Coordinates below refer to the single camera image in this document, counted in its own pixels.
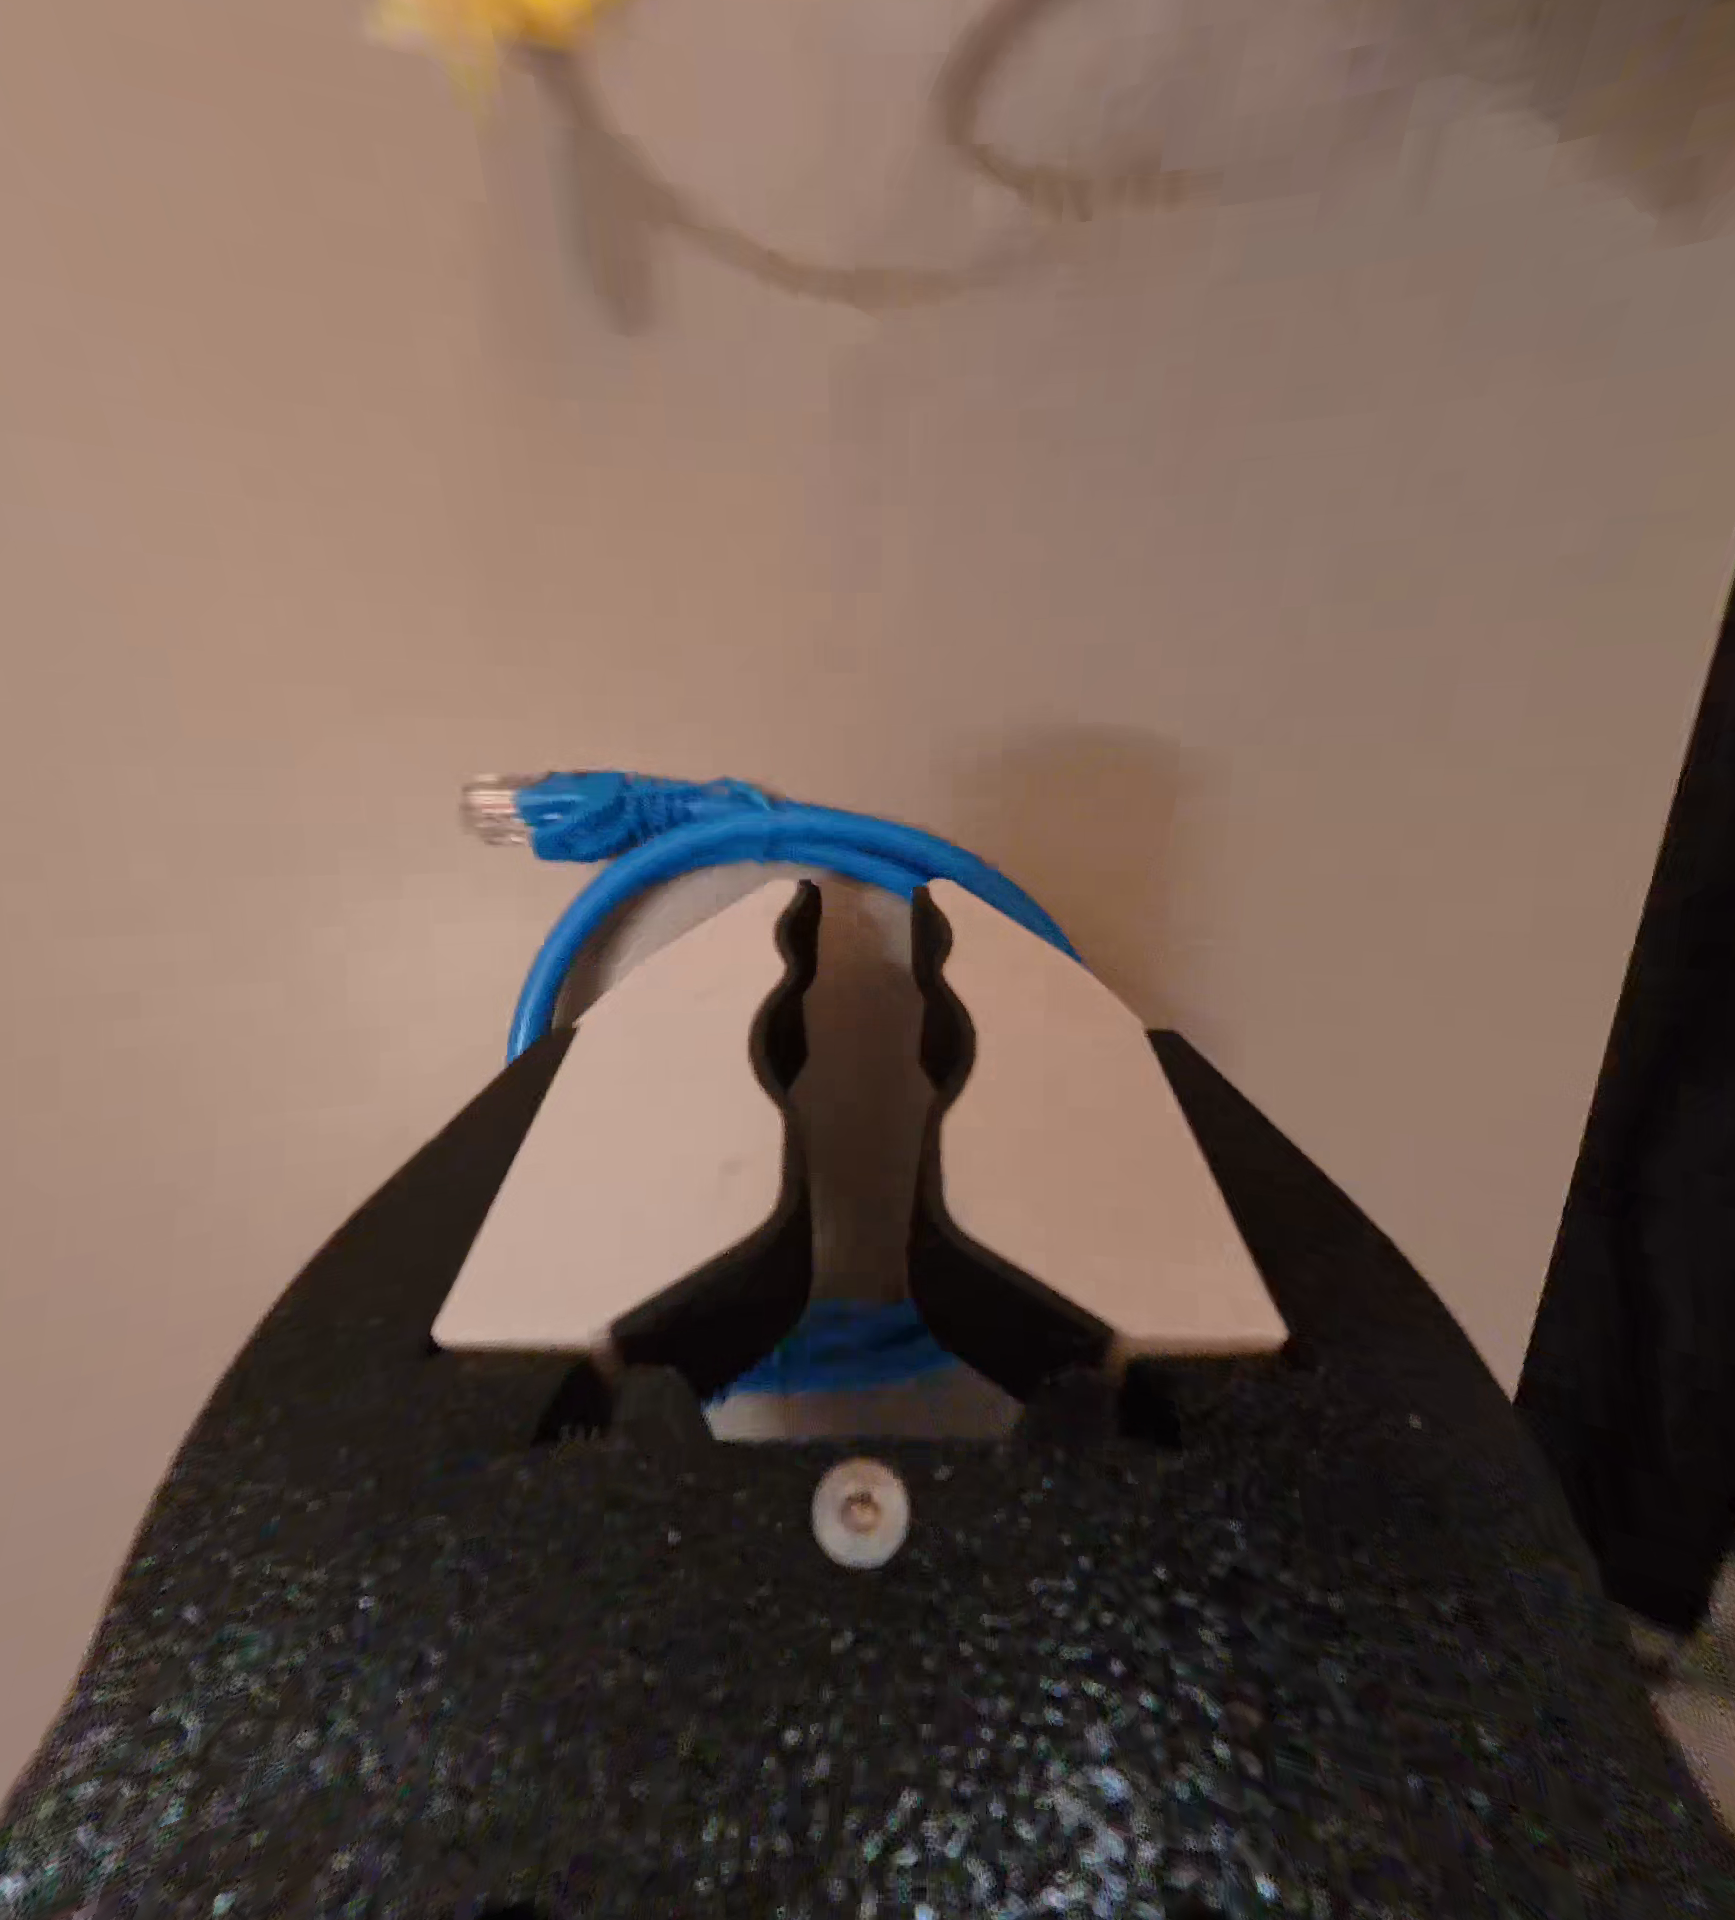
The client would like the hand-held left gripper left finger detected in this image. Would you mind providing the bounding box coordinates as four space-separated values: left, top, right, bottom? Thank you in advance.
430 876 828 1398

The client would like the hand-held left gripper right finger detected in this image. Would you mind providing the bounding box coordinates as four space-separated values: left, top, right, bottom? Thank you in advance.
904 882 1289 1404

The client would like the blue ethernet cable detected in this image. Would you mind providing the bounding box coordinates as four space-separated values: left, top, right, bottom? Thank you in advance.
458 766 1087 1392

